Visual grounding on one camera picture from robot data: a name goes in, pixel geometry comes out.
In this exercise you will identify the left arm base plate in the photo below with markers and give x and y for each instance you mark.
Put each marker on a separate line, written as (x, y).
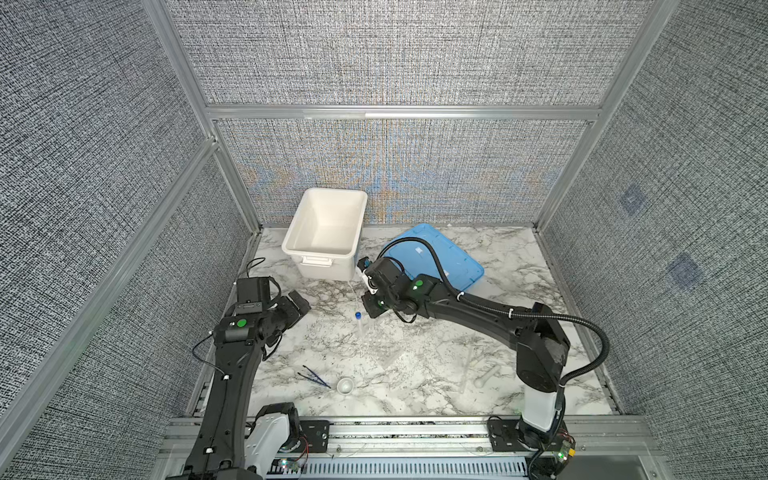
(275, 433)

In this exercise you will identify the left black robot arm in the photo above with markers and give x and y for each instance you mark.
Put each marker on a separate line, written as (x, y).
(255, 322)

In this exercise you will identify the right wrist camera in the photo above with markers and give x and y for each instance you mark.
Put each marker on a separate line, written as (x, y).
(379, 274)

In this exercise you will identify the small clear round dish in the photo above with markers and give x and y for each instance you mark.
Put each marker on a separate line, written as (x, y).
(345, 385)

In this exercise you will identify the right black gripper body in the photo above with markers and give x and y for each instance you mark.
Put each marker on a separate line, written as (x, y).
(377, 303)

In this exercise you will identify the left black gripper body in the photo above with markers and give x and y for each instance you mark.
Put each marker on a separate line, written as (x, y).
(285, 314)

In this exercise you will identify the white plastic bin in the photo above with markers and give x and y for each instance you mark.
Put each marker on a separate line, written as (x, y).
(323, 237)

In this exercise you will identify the blue tweezers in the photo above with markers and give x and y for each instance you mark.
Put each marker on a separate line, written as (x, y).
(310, 375)

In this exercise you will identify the blue plastic lid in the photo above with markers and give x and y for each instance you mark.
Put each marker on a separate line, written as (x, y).
(459, 267)

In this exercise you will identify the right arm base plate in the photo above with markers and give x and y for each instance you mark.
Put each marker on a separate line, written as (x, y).
(510, 435)

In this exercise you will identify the blue-capped test tube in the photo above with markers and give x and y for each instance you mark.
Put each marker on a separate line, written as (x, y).
(361, 325)

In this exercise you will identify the aluminium front rail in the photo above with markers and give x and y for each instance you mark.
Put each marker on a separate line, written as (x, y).
(431, 447)

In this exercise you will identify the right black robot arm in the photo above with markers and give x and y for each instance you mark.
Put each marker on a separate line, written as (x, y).
(535, 334)

